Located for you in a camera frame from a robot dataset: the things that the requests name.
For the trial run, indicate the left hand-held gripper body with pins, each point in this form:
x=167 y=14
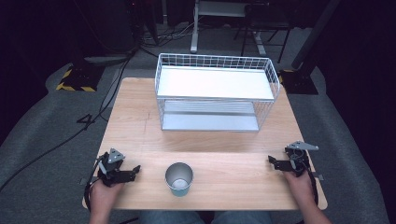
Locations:
x=115 y=175

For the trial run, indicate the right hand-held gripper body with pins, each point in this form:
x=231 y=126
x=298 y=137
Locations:
x=295 y=160

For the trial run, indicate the grey metal cup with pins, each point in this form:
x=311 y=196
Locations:
x=179 y=179

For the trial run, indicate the person's left hand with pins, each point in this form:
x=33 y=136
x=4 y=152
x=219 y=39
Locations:
x=102 y=196

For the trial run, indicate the person's right hand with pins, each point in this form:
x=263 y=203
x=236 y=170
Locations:
x=299 y=188

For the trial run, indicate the person's right leg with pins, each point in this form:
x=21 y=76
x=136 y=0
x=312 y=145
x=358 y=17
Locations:
x=243 y=217

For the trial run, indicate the black yellow striped stand base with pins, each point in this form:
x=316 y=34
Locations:
x=80 y=77

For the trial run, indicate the dark slanted stand pole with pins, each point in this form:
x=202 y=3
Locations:
x=314 y=32

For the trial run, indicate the black chair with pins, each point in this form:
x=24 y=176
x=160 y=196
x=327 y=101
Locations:
x=267 y=21

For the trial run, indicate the white desk frame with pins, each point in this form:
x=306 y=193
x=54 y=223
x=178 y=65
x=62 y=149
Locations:
x=214 y=8

